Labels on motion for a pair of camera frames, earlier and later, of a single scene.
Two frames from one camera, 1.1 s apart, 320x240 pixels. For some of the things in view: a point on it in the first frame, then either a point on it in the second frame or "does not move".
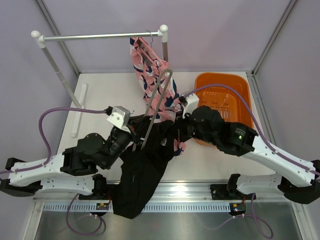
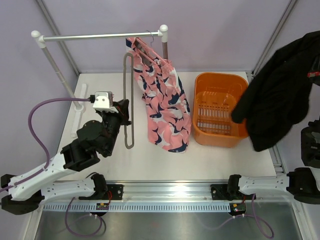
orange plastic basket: [226, 101] does not move
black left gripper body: [119, 143] -> [112, 122]
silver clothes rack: [41, 40] does not move
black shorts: [145, 158] -> [278, 97]
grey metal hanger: [151, 125] -> [132, 97]
